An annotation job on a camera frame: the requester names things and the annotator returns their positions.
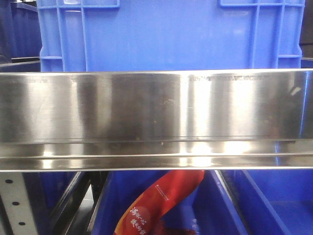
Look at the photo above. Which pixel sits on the grey perforated rack upright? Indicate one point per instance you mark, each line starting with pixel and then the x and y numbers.
pixel 16 203

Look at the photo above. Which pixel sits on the stainless steel shelf edge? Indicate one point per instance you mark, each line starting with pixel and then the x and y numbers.
pixel 217 119

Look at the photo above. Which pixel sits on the blue bin lower centre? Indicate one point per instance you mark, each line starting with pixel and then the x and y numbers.
pixel 207 211

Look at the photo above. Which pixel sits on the large blue crate on shelf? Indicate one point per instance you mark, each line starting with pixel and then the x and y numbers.
pixel 176 35

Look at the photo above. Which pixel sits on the red printed bag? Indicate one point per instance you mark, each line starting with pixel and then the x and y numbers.
pixel 158 199

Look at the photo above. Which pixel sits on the blue bin lower right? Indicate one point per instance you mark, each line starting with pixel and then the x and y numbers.
pixel 273 202

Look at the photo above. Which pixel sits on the dark blue crate upper left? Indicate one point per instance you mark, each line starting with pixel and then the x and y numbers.
pixel 19 30

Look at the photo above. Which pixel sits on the blue bin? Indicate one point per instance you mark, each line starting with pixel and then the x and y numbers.
pixel 207 211
pixel 273 202

